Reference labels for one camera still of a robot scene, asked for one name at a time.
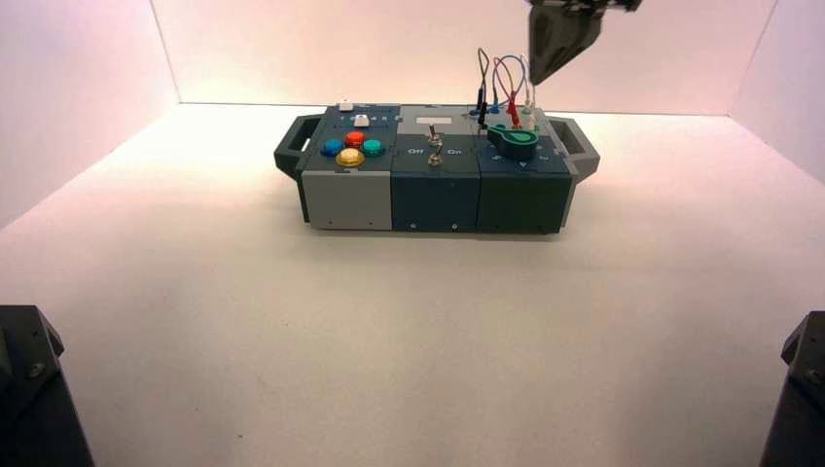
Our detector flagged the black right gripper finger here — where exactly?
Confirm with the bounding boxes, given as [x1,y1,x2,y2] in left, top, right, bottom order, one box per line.
[533,9,605,87]
[528,5,570,87]

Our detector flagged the blue jumper cable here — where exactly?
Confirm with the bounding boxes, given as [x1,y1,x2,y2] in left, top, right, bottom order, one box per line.
[490,54,531,116]

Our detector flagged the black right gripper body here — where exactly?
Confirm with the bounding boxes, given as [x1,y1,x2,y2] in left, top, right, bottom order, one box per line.
[528,0,644,17]

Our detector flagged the green pointer knob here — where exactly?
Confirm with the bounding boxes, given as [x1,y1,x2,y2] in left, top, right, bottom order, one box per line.
[486,125,541,162]

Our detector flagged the white jumper cable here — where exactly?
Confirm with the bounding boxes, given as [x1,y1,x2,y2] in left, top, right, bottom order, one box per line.
[519,54,537,130]

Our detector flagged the black jumper cable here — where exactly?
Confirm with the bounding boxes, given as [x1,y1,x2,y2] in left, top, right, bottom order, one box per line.
[475,47,491,130]

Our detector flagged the grey modular task box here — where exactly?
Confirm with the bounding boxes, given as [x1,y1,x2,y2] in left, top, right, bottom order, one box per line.
[273,102,601,235]

